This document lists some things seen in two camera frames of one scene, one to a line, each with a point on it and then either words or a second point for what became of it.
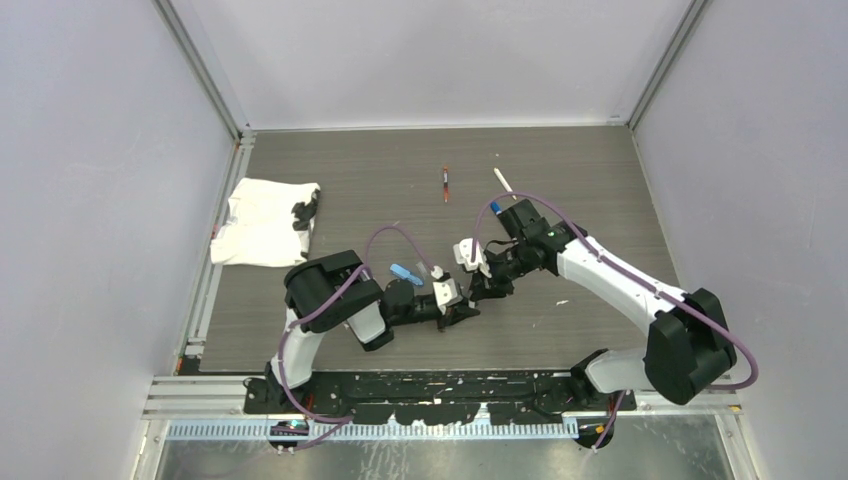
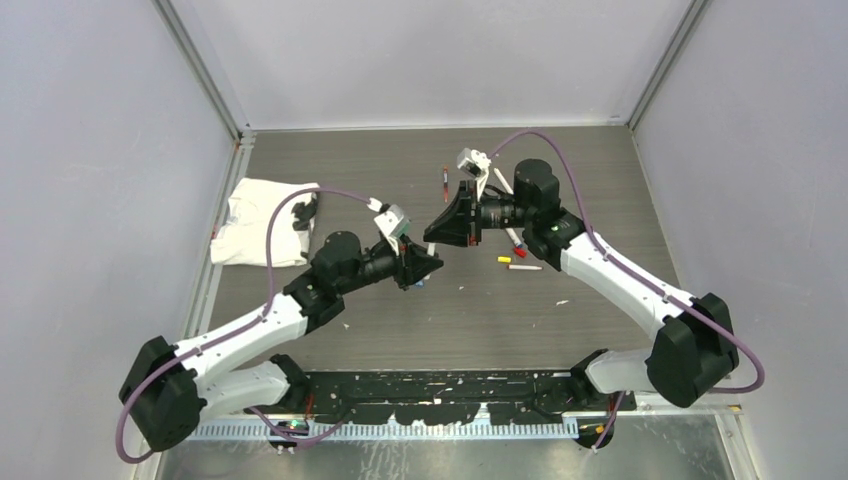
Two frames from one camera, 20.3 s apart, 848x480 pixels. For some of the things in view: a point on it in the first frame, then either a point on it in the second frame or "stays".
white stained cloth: x=269 y=224 stays
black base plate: x=438 y=397 stays
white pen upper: x=502 y=180 stays
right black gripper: x=480 y=289 -> x=455 y=225
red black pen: x=445 y=182 stays
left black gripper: x=454 y=312 -> x=411 y=262
